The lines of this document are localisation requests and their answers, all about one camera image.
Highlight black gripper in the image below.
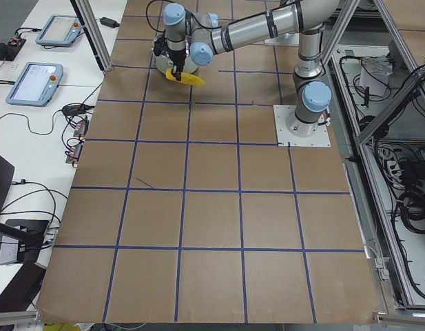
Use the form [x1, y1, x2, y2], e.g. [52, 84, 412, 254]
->
[153, 34, 187, 81]

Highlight yellow toy corn cob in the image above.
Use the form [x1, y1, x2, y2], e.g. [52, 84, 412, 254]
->
[165, 68, 205, 86]

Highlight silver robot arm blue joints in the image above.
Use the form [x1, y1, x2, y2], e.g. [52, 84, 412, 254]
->
[161, 0, 338, 124]

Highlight grey-green cooking pot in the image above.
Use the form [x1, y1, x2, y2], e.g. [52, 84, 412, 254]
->
[152, 33, 199, 74]

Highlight black power adapter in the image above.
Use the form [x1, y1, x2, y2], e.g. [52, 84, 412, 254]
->
[100, 17, 120, 28]

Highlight small circuit board module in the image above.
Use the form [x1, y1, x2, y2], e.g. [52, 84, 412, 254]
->
[73, 119, 89, 138]

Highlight upper teach pendant tablet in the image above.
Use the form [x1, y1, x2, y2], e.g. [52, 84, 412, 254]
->
[35, 14, 81, 47]

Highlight teach pendant tablet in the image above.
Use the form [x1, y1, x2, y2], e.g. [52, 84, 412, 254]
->
[6, 62, 63, 107]
[35, 14, 81, 47]

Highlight brown paper table cover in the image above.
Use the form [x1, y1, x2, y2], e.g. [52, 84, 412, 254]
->
[37, 1, 381, 324]

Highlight lower teach pendant tablet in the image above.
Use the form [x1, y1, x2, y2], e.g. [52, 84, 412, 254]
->
[6, 62, 63, 107]

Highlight white paper box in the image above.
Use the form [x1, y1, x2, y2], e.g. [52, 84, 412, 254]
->
[359, 56, 393, 97]

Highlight black monitor stand base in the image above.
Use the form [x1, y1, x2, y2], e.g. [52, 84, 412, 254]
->
[0, 219, 51, 269]

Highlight aluminium frame post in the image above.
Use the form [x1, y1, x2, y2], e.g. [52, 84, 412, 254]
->
[70, 0, 112, 72]

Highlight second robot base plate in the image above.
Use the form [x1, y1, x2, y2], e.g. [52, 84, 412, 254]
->
[264, 32, 300, 47]

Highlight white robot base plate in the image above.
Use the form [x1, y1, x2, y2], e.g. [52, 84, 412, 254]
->
[273, 105, 331, 148]

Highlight black device with wires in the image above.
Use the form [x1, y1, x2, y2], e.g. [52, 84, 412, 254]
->
[0, 38, 26, 61]

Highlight black cable bundle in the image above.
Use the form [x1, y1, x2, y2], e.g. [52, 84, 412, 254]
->
[377, 137, 425, 239]

